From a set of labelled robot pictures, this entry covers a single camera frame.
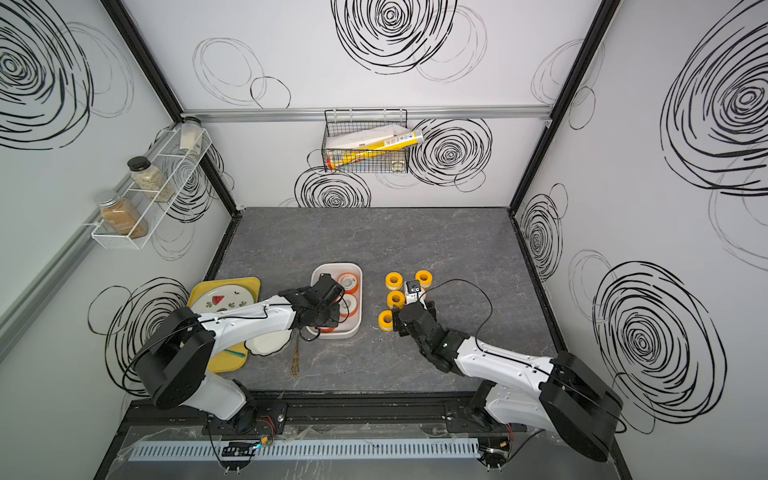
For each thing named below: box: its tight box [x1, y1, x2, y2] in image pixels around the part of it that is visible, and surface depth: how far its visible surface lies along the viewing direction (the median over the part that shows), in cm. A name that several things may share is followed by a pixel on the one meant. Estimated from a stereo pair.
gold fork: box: [290, 332, 300, 377], surface depth 84 cm
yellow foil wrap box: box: [326, 130, 425, 170], surface depth 86 cm
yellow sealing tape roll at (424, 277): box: [415, 270, 433, 288], surface depth 101 cm
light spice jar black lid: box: [127, 156, 175, 203], surface depth 72 cm
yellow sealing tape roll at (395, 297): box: [387, 290, 406, 309], surface depth 95 cm
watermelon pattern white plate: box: [190, 286, 255, 314], surface depth 96 cm
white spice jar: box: [179, 116, 203, 155], surface depth 88 cm
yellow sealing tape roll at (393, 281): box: [385, 272, 403, 291], surface depth 100 cm
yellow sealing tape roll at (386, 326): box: [378, 310, 393, 332], surface depth 91 cm
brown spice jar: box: [94, 190, 149, 239], surface depth 65 cm
